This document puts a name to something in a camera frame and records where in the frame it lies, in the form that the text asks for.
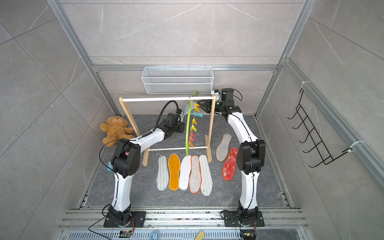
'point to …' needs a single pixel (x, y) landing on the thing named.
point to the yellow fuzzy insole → (174, 167)
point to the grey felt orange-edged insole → (195, 178)
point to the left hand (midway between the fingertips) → (184, 121)
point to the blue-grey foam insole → (187, 108)
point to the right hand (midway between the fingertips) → (199, 103)
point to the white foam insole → (186, 166)
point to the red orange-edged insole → (228, 168)
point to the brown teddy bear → (116, 129)
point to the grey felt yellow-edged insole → (222, 150)
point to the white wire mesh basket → (178, 80)
